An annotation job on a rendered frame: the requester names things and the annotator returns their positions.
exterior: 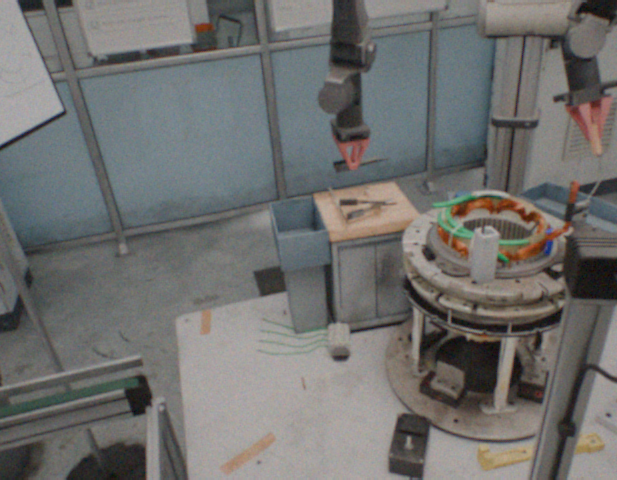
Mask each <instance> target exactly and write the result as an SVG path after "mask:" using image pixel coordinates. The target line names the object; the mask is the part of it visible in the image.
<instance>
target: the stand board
mask: <svg viewBox="0 0 617 480"><path fill-rule="evenodd" d="M367 188H368V190H369V195H370V198H369V199H367V197H366V195H365V194H364V187H360V188H354V189H347V190H341V191H334V192H332V193H333V195H334V197H335V199H336V201H337V203H338V205H339V199H357V200H360V201H386V200H390V199H395V200H394V201H391V202H388V203H398V205H391V206H384V207H380V208H381V216H379V215H378V214H377V212H376V210H371V211H369V212H366V213H364V216H360V217H357V218H354V219H350V220H347V221H348V228H346V227H345V225H344V223H343V221H342V219H341V217H340V215H339V213H338V211H337V209H336V208H335V206H334V204H333V202H332V200H331V198H330V196H329V194H328V193H322V194H315V195H314V197H315V199H316V202H317V204H318V206H319V209H320V210H321V212H322V215H323V217H324V219H325V224H326V226H327V229H328V235H329V241H330V242H334V241H340V240H346V239H352V238H358V237H364V236H370V235H377V234H383V233H389V232H395V231H401V230H406V229H407V228H408V226H409V225H410V224H411V223H412V222H413V221H414V220H415V219H416V218H418V217H419V216H421V215H420V214H419V213H418V211H416V210H415V209H414V207H413V206H412V205H411V203H410V202H409V201H408V199H407V198H406V197H405V196H404V194H403V193H402V192H401V190H400V189H399V188H398V186H397V185H396V184H395V183H394V182H393V183H387V184H380V185H373V186H367ZM371 206H374V205H358V206H353V207H340V209H341V210H342V211H343V213H344V215H345V217H346V212H349V211H352V210H356V209H367V208H369V207H371Z"/></svg>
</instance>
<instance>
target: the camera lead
mask: <svg viewBox="0 0 617 480"><path fill-rule="evenodd" d="M611 282H612V284H613V286H614V288H615V290H616V292H617V273H615V274H614V275H612V277H611ZM588 370H593V371H595V372H597V373H598V374H600V375H601V376H604V377H605V378H607V379H608V380H610V381H611V382H613V383H617V376H614V375H611V374H609V373H608V372H607V371H605V370H604V369H602V368H601V367H599V366H597V365H596V364H585V365H584V366H583V367H582V368H581V369H580V372H579V374H578V377H577V380H576V382H575V385H574V389H573V392H572V396H571V400H570V404H569V408H568V412H567V416H566V420H565V422H564V421H563V422H561V421H560V423H559V427H558V433H559V435H560V436H562V437H561V441H560V445H559V449H558V452H557V456H556V460H555V464H554V468H553V473H552V477H551V480H557V477H558V473H559V469H560V465H561V461H562V457H563V453H564V449H565V446H566V442H567V439H568V437H575V433H576V429H577V428H576V425H575V423H574V422H572V419H573V415H574V411H575V407H576V403H577V399H578V396H579V392H580V389H581V386H582V383H583V381H584V378H585V375H586V373H587V371H588Z"/></svg>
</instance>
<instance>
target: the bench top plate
mask: <svg viewBox="0 0 617 480"><path fill-rule="evenodd" d="M261 319H265V320H267V321H270V322H273V323H277V324H280V325H283V326H287V327H290V328H285V327H282V326H279V325H276V324H272V323H269V322H266V321H263V320H261ZM201 320H202V311H201V312H197V313H192V314H188V315H184V316H181V317H176V336H177V349H178V362H179V374H180V387H181V400H182V412H183V424H184V437H185V450H186V463H187V474H188V480H409V477H405V476H401V475H396V474H392V473H389V460H388V455H389V450H390V446H391V442H392V437H393V433H394V428H395V424H396V420H397V415H398V414H402V413H407V414H417V413H415V412H414V411H413V410H411V409H410V408H409V407H408V406H407V405H406V404H405V403H404V402H403V401H402V400H401V398H400V397H399V396H398V395H397V393H396V392H395V390H394V389H393V387H392V385H391V383H390V381H389V378H388V375H387V371H386V365H385V355H386V349H387V345H388V343H389V340H390V338H391V336H392V335H393V333H394V332H395V331H396V329H397V328H398V327H399V326H395V327H384V328H378V329H373V330H368V331H362V332H357V333H351V334H350V350H351V354H350V356H349V355H348V358H349V360H347V361H346V362H335V361H333V356H332V357H331V355H330V351H329V339H328V336H329V332H328V329H322V330H317V331H311V332H306V333H301V334H296V333H295V329H292V328H294V326H293V321H292V317H291V313H290V309H289V304H288V296H287V292H284V293H280V294H276V295H271V296H267V297H262V298H258V299H253V300H249V301H244V302H240V303H236V304H231V305H227V306H223V307H219V308H214V309H212V321H211V331H210V334H201V335H200V330H201ZM260 330H268V331H275V332H280V333H285V334H289V335H293V336H298V337H309V336H313V335H316V334H319V333H327V334H328V335H325V334H321V335H317V336H315V337H311V338H296V337H291V336H287V335H283V334H279V333H273V332H265V331H260ZM319 339H328V341H326V340H320V341H318V342H315V343H313V344H311V345H307V346H304V347H293V346H288V345H284V344H279V343H273V342H264V341H258V340H268V341H276V342H281V343H286V344H290V345H296V346H301V345H306V344H309V343H312V342H314V341H316V340H319ZM319 345H328V347H326V346H320V347H318V348H316V349H315V350H313V351H311V352H308V353H295V354H270V353H264V352H260V351H258V349H259V350H262V351H266V352H273V353H289V352H304V351H309V350H312V349H314V348H315V347H317V346H319ZM255 349H257V350H255ZM600 367H601V368H602V369H604V370H605V371H607V372H608V373H609V374H611V375H614V376H617V307H616V310H615V314H614V318H613V321H612V325H611V328H610V332H609V335H608V339H607V343H606V346H605V350H604V353H603V357H602V360H601V364H600ZM616 391H617V383H613V382H611V381H610V380H608V379H607V378H605V377H604V376H601V375H600V374H598V375H597V378H596V381H595V384H594V388H593V391H592V395H591V399H590V402H589V406H588V409H587V413H586V416H585V420H584V424H583V427H582V431H581V432H582V433H583V434H584V435H587V434H591V433H596V432H597V433H598V434H599V435H600V436H601V439H602V440H604V441H605V446H604V450H600V451H597V452H594V453H590V454H589V453H588V452H585V453H581V454H577V455H574V458H573V462H572V465H571V469H570V472H569V476H568V480H575V479H576V480H617V434H615V433H613V432H611V431H610V430H608V429H606V428H604V427H603V426H602V425H600V424H599V423H597V422H595V420H596V417H597V414H598V413H599V412H600V411H601V410H602V409H603V407H604V406H605V405H606V404H607V402H608V400H609V399H610V398H611V397H612V396H613V395H614V394H615V392H616ZM417 415H418V414H417ZM384 428H385V429H386V431H387V432H388V433H389V434H390V435H392V436H390V435H389V434H388V433H387V432H386V431H385V429H384ZM269 432H271V433H272V434H273V435H274V436H275V437H276V438H277V439H278V440H276V441H275V442H274V443H273V444H271V445H270V446H269V447H268V448H266V449H265V450H263V451H262V452H261V453H259V454H258V455H257V456H255V457H254V458H252V459H251V460H250V461H248V462H247V463H246V464H245V465H243V466H242V467H240V468H239V469H237V470H236V471H235V472H233V473H232V474H229V475H226V474H225V473H223V472H222V471H221V470H220V469H219V468H220V467H221V466H223V465H224V464H226V463H227V462H229V461H230V460H232V459H233V458H235V457H236V456H238V455H239V454H241V453H242V452H244V450H245V449H247V448H248V447H250V446H251V445H253V444H254V443H255V442H257V441H258V440H260V439H261V438H262V437H264V436H265V435H266V434H268V433H269ZM601 433H602V435H603V438H602V435H601ZM536 435H537V434H535V435H531V436H528V437H523V438H517V439H508V440H489V439H481V438H474V437H469V436H465V435H461V434H458V433H454V432H451V431H449V430H446V429H444V428H441V427H439V426H437V425H435V424H433V423H431V425H430V437H429V443H430V445H431V446H430V445H429V444H428V450H427V456H426V463H425V469H424V476H423V479H418V478H412V480H527V476H528V471H529V466H530V462H531V460H530V461H525V462H521V463H517V464H513V465H509V466H504V467H500V468H496V469H492V470H488V471H484V470H483V468H482V467H481V466H480V465H481V464H480V462H479V460H478V461H477V462H475V461H476V460H477V459H478V458H477V457H478V449H479V445H483V444H487V445H488V447H489V449H490V450H489V452H492V454H496V453H500V452H504V451H509V450H513V449H517V448H522V447H526V446H530V445H534V444H535V439H536ZM463 445H464V446H465V447H466V448H465V447H464V446H463ZM466 449H467V450H466ZM462 451H463V452H464V453H465V454H466V455H467V456H466V455H465V454H464V453H463V452H462ZM456 462H468V463H456ZM451 471H452V473H451ZM455 471H456V472H455ZM590 472H591V473H592V474H591V473H590ZM615 472H616V473H615ZM471 474H474V475H475V476H474V475H471ZM582 477H584V479H583V478H582Z"/></svg>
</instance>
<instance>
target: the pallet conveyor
mask: <svg viewBox="0 0 617 480"><path fill-rule="evenodd" d="M141 366H144V362H143V359H142V356H141V354H140V355H136V356H132V357H127V358H123V359H119V360H115V361H110V362H106V363H102V364H99V365H94V366H90V367H86V368H82V369H77V370H73V371H69V372H65V373H56V374H53V375H49V376H44V377H40V378H36V379H32V380H27V381H23V382H19V383H15V384H11V385H7V386H3V387H0V400H2V399H6V398H10V397H14V396H17V395H22V394H26V393H30V392H34V391H38V390H42V389H47V388H51V387H55V386H58V385H62V384H67V383H71V382H75V381H79V380H83V379H92V378H96V377H100V376H103V375H107V374H111V373H116V372H120V371H124V370H128V369H132V368H136V367H141ZM143 414H145V415H146V480H164V467H165V470H166V472H167V475H168V478H169V480H188V474H187V469H186V466H185V463H184V460H183V457H182V454H181V451H180V448H179V445H178V442H177V438H176V435H175V432H174V429H173V426H172V423H171V420H170V417H169V414H168V411H167V407H166V404H165V401H164V398H162V397H158V398H156V401H155V402H154V400H153V395H152V392H151V389H150V386H149V383H148V380H147V377H146V376H145V375H137V376H132V377H128V378H123V379H119V380H115V381H111V382H107V383H99V384H95V385H91V386H87V387H83V388H79V389H74V390H70V391H66V392H62V393H58V394H55V395H51V396H47V397H42V398H38V399H34V400H30V401H26V402H22V403H18V404H15V405H10V406H6V407H2V408H0V450H4V449H8V448H12V447H16V446H20V445H23V444H27V443H31V442H34V441H38V440H42V439H46V438H50V437H54V436H58V435H65V434H69V433H72V432H76V431H80V430H84V429H88V428H92V427H96V426H100V425H104V424H108V423H110V422H114V421H118V420H123V419H127V418H131V417H135V416H139V415H143ZM163 464H164V467H163Z"/></svg>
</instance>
